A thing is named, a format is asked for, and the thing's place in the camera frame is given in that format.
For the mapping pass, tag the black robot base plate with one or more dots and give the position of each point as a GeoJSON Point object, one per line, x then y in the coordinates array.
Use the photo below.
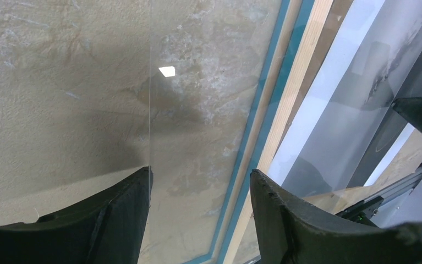
{"type": "Point", "coordinates": [362, 211]}

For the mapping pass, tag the brown cardboard backing board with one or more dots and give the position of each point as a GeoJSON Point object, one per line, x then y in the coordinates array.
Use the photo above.
{"type": "Point", "coordinates": [338, 22]}

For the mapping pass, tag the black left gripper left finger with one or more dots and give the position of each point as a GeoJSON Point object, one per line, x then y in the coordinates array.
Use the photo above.
{"type": "Point", "coordinates": [107, 227]}

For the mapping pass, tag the grey landscape photo print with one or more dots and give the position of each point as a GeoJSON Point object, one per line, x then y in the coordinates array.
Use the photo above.
{"type": "Point", "coordinates": [342, 109]}

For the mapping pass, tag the blue wooden picture frame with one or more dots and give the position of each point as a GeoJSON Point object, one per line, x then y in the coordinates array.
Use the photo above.
{"type": "Point", "coordinates": [297, 30]}

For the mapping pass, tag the aluminium front rail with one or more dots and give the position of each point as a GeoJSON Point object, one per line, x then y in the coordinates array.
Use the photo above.
{"type": "Point", "coordinates": [394, 190]}

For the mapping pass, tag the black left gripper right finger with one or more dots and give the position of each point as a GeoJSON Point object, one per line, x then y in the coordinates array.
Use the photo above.
{"type": "Point", "coordinates": [291, 230]}

